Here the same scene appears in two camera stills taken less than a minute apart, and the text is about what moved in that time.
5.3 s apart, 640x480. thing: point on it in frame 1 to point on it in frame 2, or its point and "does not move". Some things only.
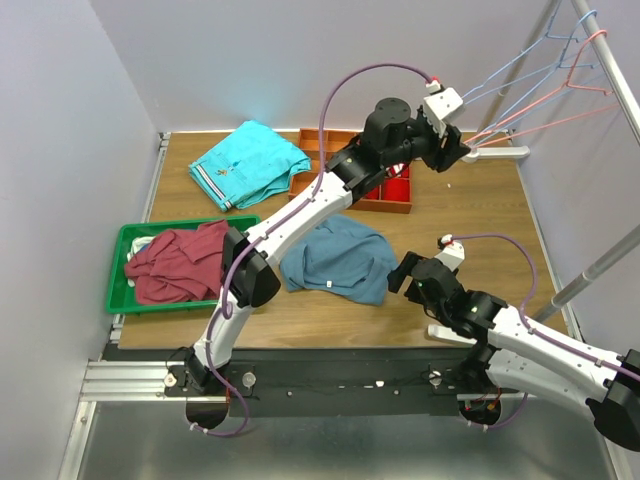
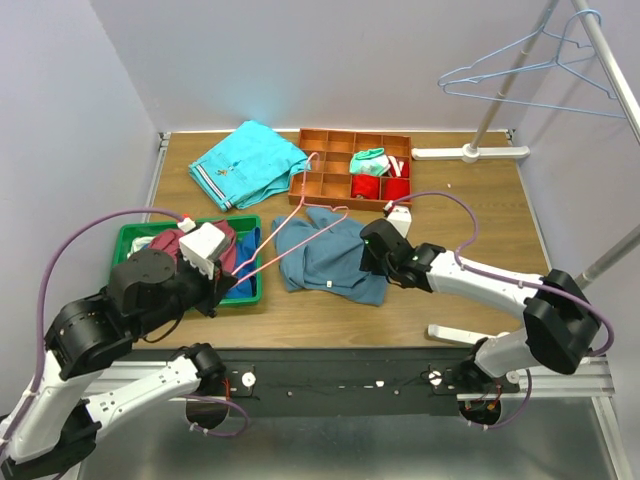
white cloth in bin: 136,245 does not move
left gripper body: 445,150 to 212,288
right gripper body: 411,259 to 378,266
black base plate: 408,382 does not move
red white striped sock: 397,170 does not move
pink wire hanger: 566,82 to 234,273
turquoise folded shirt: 252,167 does not move
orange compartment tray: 392,195 does not move
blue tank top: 345,255 does not move
